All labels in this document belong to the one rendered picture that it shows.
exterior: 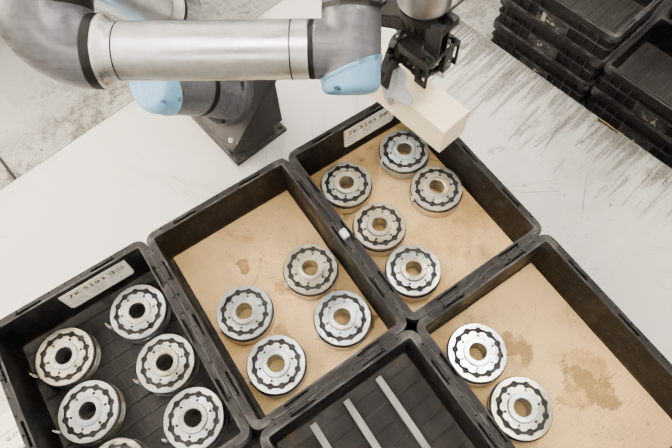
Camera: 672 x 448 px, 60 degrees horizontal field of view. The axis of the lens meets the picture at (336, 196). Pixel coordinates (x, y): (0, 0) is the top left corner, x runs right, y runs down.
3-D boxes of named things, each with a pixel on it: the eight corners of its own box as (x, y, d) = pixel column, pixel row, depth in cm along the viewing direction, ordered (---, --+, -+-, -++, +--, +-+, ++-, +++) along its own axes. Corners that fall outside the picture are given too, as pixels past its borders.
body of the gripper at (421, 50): (422, 93, 88) (432, 37, 77) (382, 61, 91) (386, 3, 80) (456, 66, 90) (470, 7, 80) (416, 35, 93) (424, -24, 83)
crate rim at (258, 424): (146, 242, 107) (142, 236, 105) (285, 161, 114) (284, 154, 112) (257, 436, 91) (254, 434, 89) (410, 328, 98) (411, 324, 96)
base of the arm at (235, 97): (194, 100, 137) (161, 98, 128) (221, 44, 131) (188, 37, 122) (234, 138, 131) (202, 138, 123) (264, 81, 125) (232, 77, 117)
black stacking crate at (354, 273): (163, 261, 115) (144, 238, 105) (289, 185, 122) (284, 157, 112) (265, 440, 99) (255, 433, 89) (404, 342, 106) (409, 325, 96)
